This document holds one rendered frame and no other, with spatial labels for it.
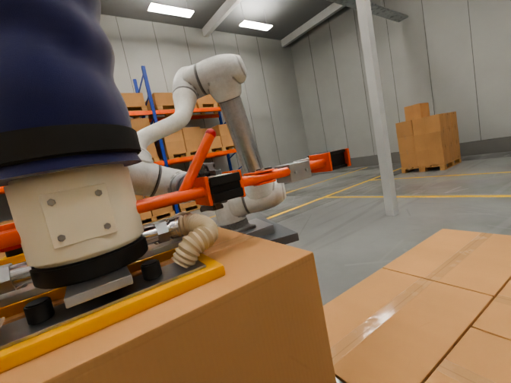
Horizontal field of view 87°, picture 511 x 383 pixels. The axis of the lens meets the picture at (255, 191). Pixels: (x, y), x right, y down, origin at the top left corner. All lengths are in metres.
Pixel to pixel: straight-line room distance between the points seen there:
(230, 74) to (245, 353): 1.00
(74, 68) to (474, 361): 1.03
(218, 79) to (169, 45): 9.61
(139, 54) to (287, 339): 10.03
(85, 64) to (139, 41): 9.97
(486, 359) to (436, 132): 7.09
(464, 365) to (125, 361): 0.78
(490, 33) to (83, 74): 10.34
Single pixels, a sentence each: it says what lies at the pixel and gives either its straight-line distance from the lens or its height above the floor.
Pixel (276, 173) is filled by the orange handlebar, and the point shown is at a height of 1.09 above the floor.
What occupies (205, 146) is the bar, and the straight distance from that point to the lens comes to 0.57.
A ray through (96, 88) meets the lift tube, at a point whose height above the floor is 1.28.
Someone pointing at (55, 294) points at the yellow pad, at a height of 0.97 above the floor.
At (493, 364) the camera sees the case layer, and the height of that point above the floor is 0.54.
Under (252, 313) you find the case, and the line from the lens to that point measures 0.43.
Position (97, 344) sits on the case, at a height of 0.96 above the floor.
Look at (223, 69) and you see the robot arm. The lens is 1.19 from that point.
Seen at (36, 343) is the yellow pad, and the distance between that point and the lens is 0.43.
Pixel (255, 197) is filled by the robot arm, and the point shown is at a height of 0.95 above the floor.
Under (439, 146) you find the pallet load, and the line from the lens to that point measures 7.85.
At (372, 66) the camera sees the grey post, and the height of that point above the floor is 2.01.
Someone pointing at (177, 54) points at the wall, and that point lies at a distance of 10.75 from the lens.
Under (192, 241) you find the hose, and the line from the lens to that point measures 0.45.
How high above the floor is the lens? 1.13
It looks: 7 degrees down
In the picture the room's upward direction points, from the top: 11 degrees counter-clockwise
